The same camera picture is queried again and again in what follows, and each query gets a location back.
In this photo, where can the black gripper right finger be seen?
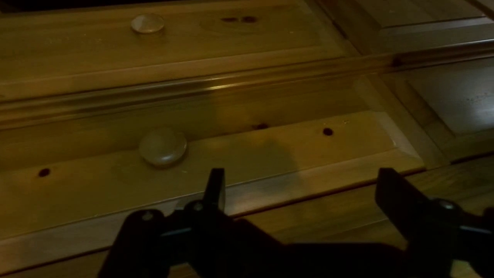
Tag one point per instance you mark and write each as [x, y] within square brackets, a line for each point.
[403, 205]

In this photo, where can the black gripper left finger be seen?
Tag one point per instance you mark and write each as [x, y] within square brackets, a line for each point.
[216, 188]

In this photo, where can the round wooden drawer knob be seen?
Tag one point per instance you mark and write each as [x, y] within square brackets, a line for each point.
[162, 146]
[148, 23]

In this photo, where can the wide wooden drawer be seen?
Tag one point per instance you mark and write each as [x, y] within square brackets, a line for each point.
[247, 46]
[287, 159]

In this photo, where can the small wooden side drawer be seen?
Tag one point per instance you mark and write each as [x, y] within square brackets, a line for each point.
[452, 97]

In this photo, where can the tall wooden side drawer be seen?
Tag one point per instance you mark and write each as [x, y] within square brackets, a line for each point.
[426, 20]

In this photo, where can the pine wooden dresser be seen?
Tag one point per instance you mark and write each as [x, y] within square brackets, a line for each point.
[318, 216]

